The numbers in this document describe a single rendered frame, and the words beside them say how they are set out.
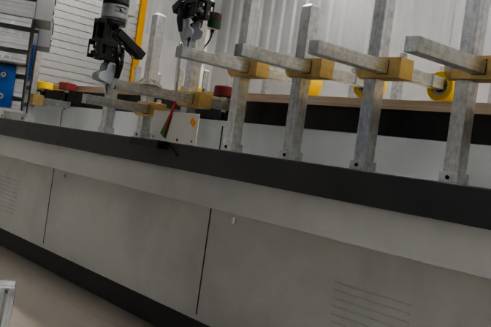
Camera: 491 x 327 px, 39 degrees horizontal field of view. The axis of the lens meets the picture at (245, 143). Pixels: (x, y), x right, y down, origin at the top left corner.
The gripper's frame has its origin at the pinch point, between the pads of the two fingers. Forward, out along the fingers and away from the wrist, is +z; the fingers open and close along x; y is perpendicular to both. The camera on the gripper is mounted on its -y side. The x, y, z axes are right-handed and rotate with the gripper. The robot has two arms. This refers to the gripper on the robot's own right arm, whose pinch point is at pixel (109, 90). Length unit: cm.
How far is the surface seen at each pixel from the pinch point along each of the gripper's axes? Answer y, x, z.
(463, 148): -30, 98, 5
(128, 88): -4.9, 1.4, -1.4
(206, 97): -31.0, 4.9, -3.1
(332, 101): -50, 40, -6
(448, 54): -15, 101, -12
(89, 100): -6.1, -23.6, 2.7
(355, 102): -50, 49, -6
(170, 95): -19.9, 1.4, -1.9
